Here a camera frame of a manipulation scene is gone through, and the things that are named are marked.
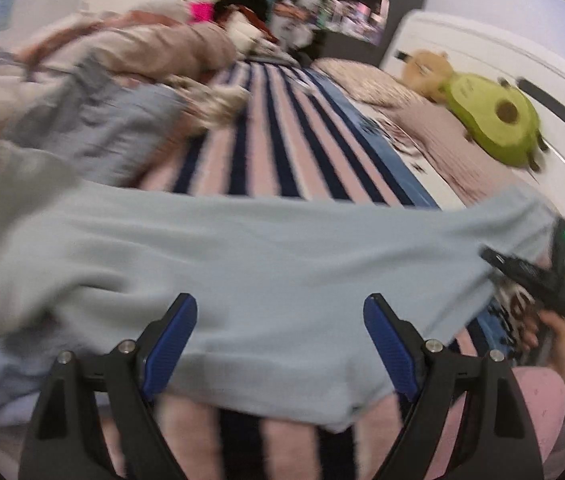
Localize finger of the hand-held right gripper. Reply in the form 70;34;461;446
479;247;550;292

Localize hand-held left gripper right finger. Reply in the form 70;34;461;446
362;293;545;480

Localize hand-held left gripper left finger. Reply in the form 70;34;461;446
17;292;198;480

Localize light blue pants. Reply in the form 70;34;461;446
0;140;564;434

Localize person's right hand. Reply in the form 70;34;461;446
517;309;565;361

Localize pink knitted pillow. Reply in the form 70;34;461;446
392;100;538;209

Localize green avocado plush toy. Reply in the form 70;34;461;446
439;72;550;171

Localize blue crumpled cloth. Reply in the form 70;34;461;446
0;320;89;422

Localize brown plush toy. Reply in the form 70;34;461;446
397;50;451;104

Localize striped pink navy blanket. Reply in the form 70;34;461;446
127;60;530;480

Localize white bed headboard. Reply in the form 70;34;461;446
379;10;565;272

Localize grey-blue garment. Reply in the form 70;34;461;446
2;55;189;187

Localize floral pillow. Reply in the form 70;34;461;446
312;57;428;109

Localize beige crumpled socks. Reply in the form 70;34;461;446
182;80;249;132

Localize pile of clothes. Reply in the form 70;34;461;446
0;0;239;202

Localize white puffy jacket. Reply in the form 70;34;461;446
227;12;264;52

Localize dark clothes pile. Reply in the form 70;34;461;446
212;0;283;44

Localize grey wall bookshelf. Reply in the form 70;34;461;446
312;0;404;47

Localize light blue wall poster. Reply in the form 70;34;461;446
0;0;16;34

